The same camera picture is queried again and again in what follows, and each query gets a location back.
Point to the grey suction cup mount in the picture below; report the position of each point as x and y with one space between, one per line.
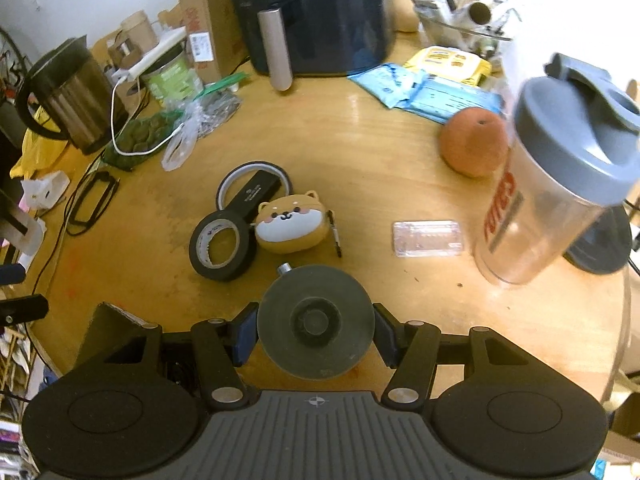
315 320

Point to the brown cardboard box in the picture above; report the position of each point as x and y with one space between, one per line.
107 325

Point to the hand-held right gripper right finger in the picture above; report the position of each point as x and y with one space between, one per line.
386 335

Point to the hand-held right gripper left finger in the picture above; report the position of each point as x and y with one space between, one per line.
246 332

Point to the clear zip bag green seal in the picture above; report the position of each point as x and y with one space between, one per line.
217 105

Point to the black rectangular box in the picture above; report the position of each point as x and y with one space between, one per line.
252 195

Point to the knotted clear plastic bag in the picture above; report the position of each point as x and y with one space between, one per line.
180 147

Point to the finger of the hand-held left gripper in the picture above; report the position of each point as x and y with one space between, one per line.
25 309
11 275

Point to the yellow wipes pack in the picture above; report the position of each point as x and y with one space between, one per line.
447 62

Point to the brown cardboard cup tray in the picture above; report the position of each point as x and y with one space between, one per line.
135 35

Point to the white power strip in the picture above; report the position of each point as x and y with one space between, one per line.
155 50

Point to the dark steel electric kettle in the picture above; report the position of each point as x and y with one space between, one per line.
70 95

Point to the wide black tape roll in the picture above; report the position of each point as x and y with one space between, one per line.
200 255

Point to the orange fruit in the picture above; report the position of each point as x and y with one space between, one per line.
472 142

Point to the small white plastic bag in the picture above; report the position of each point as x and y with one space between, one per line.
45 190

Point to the yellow plastic bag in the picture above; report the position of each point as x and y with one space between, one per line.
37 145

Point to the bag of green cookies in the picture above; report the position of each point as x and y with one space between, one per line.
145 135

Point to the tan wooden vessel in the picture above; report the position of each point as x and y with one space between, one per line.
404 10

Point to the dog shaped earbud case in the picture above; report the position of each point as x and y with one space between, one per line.
290 225

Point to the small clear plastic case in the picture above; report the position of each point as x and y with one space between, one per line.
427 237

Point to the green label jar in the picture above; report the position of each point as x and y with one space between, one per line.
172 77

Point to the black air fryer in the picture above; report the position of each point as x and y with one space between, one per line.
320 15

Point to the clear shaker bottle grey lid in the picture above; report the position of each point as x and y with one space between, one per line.
540 200

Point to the blue wipes packet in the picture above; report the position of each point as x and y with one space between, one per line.
385 82
450 100

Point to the tall red print cardboard box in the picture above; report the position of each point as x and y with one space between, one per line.
200 10

